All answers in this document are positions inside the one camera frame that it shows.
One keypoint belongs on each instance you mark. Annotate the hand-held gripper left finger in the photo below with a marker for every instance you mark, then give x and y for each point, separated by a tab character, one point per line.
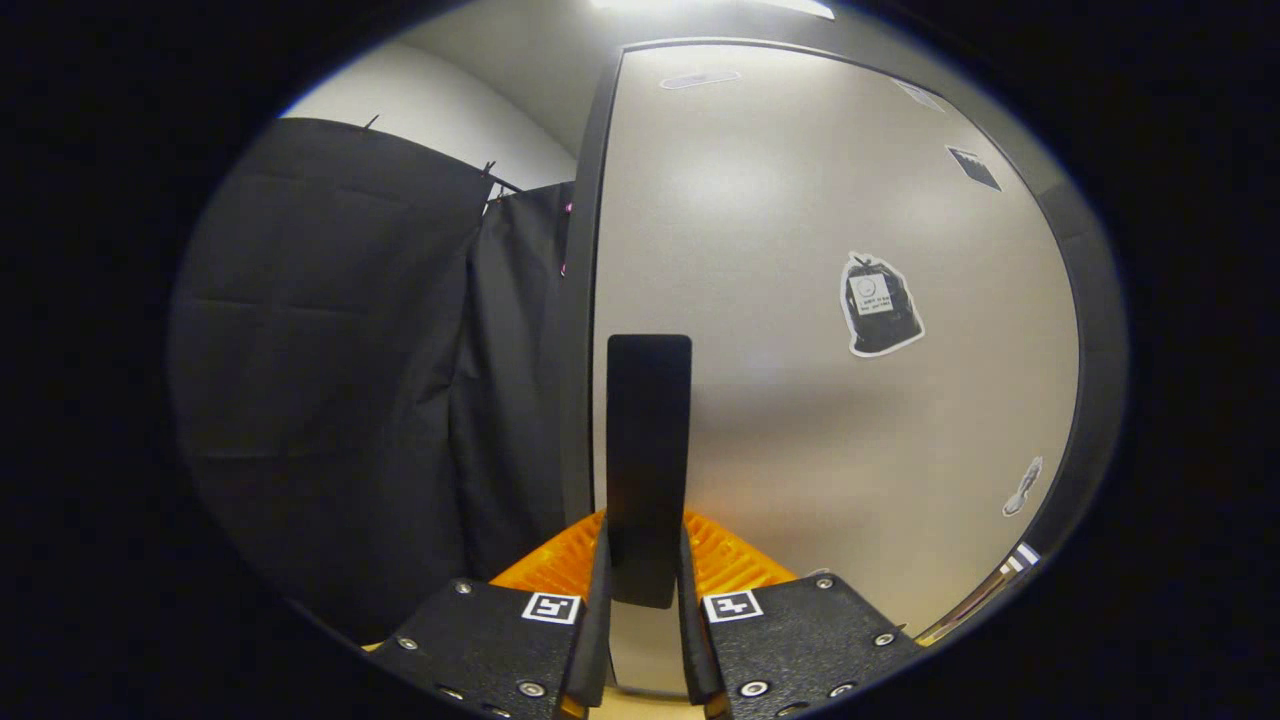
480	640

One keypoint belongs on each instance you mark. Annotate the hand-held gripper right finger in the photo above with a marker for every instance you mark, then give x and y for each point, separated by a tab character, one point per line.
800	640

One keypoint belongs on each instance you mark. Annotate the beige cabinet door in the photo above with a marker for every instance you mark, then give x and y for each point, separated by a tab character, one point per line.
780	420

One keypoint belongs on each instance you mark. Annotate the black backdrop cloth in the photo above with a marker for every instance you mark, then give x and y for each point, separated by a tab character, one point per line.
330	350

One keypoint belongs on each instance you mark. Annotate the large square ceiling light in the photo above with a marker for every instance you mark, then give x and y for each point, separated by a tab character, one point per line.
780	7

